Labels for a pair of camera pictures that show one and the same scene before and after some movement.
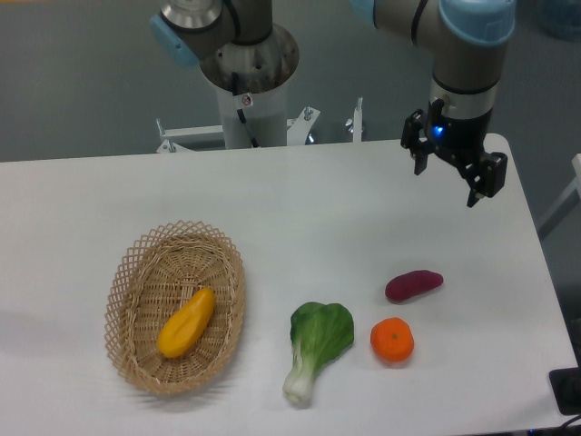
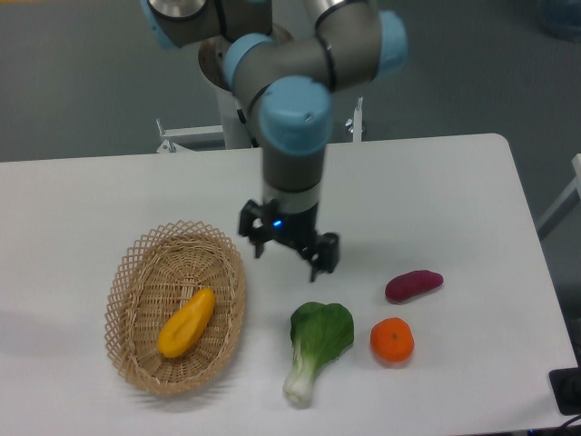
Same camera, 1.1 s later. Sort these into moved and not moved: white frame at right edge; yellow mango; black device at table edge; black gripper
Moved: black gripper
Not moved: white frame at right edge; yellow mango; black device at table edge
